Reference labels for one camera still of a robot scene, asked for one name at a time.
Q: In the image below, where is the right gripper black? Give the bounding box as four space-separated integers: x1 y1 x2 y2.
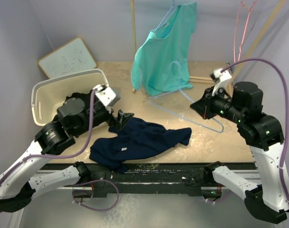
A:
192 85 246 124

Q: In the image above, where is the navy blue t shirt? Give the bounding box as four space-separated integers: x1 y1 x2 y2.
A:
89 117 192 173

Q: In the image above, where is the blue wire hanger navy shirt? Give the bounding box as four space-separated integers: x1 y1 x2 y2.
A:
148 60 225 133

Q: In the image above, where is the pink wire hanger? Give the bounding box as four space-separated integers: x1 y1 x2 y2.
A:
233 0 257 62

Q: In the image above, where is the black printed t shirt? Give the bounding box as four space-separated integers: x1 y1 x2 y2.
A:
65 90 92 109

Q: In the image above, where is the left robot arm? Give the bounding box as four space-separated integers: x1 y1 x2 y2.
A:
0 97 134 213

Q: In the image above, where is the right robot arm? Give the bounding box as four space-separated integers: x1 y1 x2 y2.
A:
190 82 289 224

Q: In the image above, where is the teal green t shirt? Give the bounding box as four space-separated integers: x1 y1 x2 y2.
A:
131 1 197 96

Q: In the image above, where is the cream plastic laundry basket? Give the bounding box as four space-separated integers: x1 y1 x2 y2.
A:
31 68 109 126

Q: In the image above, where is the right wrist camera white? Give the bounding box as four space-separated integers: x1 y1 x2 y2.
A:
210 68 232 96

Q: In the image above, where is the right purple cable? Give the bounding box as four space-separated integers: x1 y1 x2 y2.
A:
222 58 289 220

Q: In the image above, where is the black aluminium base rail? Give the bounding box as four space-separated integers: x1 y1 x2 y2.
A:
37 163 260 198

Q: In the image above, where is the small whiteboard wooden frame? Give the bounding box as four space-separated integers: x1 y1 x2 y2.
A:
38 37 97 79

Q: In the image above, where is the purple cable loop under rail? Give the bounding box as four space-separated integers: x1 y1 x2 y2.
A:
72 179 120 211

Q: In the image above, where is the wooden clothes rack frame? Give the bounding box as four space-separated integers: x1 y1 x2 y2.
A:
130 0 288 95

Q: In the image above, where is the blue wire hanger teal shirt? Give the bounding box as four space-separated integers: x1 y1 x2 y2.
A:
154 0 181 33

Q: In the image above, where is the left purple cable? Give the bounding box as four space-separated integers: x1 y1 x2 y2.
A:
0 87 102 216

